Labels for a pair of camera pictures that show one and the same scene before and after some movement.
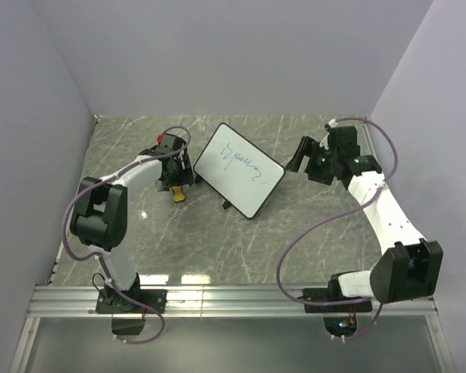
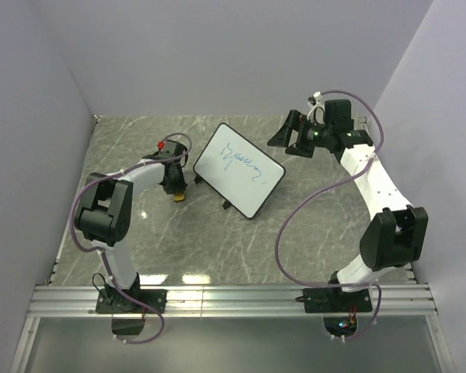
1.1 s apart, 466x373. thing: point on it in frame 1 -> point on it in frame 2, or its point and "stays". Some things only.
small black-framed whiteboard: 238,170 stays
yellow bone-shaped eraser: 178,195 stays
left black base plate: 157,298 stays
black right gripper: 310,148 -> 294,121
